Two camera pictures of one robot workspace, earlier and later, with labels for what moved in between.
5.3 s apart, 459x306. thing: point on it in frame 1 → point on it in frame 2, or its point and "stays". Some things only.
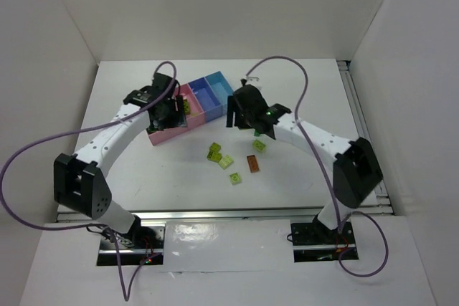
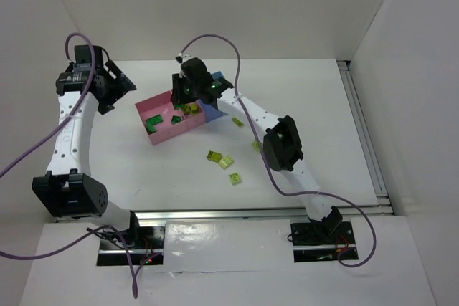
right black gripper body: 236,114 → 180,88
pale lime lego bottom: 234,178 stays
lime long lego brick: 186,107 stays
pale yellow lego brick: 226,161 stays
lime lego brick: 258,145 stays
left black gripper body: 172,116 → 117,79
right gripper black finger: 229,111 → 178,90
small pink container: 197,115 stays
